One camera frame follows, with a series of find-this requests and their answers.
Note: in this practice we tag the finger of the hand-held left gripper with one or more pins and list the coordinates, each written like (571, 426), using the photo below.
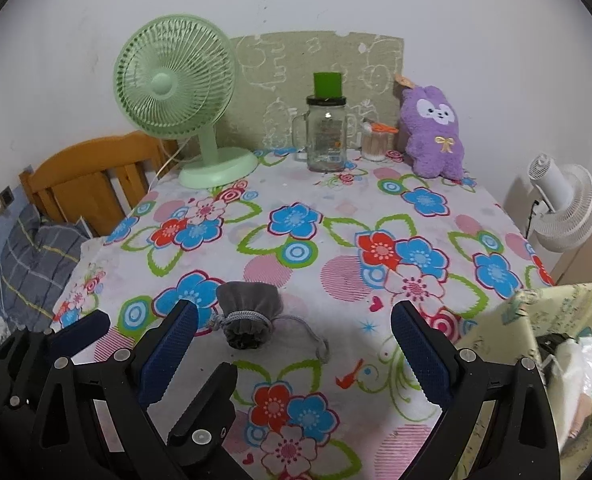
(211, 405)
(83, 327)

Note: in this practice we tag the wall outlet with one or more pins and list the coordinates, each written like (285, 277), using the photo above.
(1, 202)

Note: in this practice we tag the glass jar with green lid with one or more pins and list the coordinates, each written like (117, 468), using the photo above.
(326, 140)

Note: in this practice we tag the purple plush rabbit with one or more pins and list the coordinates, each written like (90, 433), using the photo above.
(436, 145)

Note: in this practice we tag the green desk fan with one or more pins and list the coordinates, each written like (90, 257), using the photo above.
(171, 85)

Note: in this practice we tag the swab jar with orange lid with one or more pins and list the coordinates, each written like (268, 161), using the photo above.
(376, 147)

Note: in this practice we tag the wooden chair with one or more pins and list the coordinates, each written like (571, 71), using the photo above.
(76, 180)

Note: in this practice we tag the grey plaid blanket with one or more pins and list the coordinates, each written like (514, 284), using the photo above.
(36, 260)

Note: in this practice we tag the green patterned board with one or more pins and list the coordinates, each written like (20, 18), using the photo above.
(286, 60)

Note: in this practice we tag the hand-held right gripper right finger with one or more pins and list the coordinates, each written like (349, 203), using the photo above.
(421, 355)

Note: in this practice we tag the black plastic bag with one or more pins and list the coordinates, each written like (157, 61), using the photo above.
(551, 345)

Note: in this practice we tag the white standing fan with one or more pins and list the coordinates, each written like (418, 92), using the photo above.
(571, 210)

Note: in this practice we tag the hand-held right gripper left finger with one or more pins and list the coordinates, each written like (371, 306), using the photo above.
(168, 355)

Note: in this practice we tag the yellow patterned box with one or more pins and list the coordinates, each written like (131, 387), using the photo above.
(551, 310)

